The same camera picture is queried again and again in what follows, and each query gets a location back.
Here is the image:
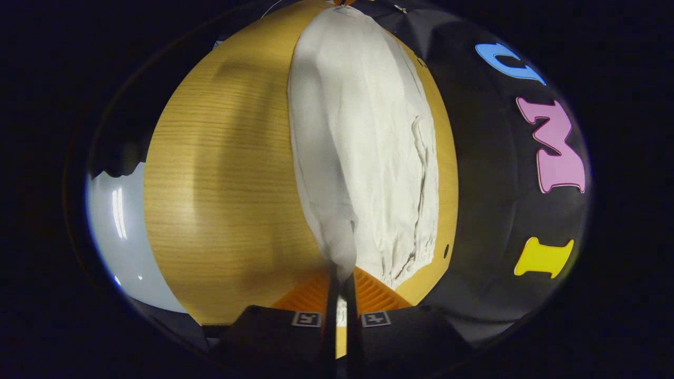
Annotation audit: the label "white jeans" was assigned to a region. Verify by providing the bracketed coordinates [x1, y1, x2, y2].
[287, 4, 441, 328]

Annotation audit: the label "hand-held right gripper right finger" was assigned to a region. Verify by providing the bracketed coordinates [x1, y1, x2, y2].
[344, 265, 473, 379]

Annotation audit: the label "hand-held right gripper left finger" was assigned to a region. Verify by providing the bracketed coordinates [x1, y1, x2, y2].
[207, 263, 340, 379]

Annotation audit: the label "black backdrop cloth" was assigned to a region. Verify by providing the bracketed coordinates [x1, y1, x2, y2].
[363, 0, 591, 351]

